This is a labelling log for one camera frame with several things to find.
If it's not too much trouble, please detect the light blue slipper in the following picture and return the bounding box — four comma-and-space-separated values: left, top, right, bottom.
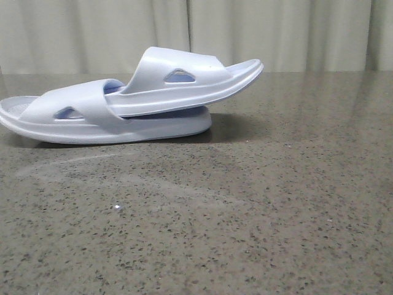
105, 47, 263, 117
1, 79, 212, 144

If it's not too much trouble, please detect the beige background curtain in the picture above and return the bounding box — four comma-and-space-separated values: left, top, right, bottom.
1, 1, 392, 74

